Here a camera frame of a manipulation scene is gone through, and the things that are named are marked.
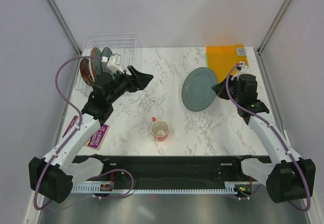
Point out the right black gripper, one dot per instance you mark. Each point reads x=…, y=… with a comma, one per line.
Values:
x=219, y=89

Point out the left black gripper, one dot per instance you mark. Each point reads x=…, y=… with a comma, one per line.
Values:
x=138, y=83

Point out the grey-green plate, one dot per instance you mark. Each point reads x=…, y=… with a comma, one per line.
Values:
x=197, y=93

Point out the teal glazed plate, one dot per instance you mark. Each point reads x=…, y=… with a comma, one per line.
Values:
x=106, y=52

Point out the red teal floral plate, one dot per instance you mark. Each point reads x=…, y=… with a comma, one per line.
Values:
x=96, y=61

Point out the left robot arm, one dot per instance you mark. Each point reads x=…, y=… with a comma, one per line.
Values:
x=54, y=175

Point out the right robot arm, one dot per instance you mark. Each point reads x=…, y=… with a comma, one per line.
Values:
x=288, y=177

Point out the orange cutting board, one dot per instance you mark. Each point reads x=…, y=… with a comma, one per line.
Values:
x=221, y=59

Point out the orange mug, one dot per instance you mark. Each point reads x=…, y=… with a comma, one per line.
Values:
x=159, y=129

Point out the purple treehouse book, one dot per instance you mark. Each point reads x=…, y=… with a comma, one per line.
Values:
x=96, y=140

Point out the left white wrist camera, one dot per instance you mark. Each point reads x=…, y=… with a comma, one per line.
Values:
x=114, y=63

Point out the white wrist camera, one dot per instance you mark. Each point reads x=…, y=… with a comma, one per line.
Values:
x=114, y=63
x=242, y=69

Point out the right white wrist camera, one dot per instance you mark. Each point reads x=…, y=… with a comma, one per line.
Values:
x=242, y=69

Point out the white wire dish rack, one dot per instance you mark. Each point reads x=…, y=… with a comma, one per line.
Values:
x=127, y=45

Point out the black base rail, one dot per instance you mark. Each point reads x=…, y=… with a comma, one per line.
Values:
x=172, y=168

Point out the white cable duct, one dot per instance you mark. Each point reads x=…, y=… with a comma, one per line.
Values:
x=163, y=187

